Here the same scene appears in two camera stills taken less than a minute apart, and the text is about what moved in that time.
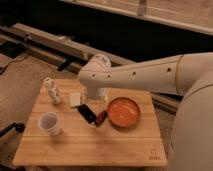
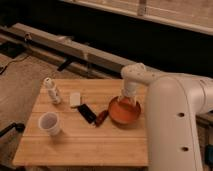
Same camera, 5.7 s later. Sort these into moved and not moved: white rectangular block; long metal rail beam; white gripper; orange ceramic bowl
Moved: white gripper
Not moved: long metal rail beam; white rectangular block; orange ceramic bowl
